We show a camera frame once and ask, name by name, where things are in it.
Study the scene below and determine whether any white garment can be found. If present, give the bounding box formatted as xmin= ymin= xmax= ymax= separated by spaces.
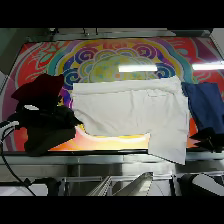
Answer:
xmin=71 ymin=75 xmax=191 ymax=166

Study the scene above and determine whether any dark red garment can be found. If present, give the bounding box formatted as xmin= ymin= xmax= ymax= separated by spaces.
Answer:
xmin=10 ymin=73 xmax=66 ymax=104

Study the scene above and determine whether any blue garment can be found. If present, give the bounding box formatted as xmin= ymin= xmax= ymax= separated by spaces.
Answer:
xmin=181 ymin=81 xmax=224 ymax=135

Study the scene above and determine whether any black cable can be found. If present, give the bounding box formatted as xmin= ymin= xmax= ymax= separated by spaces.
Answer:
xmin=0 ymin=131 xmax=38 ymax=197

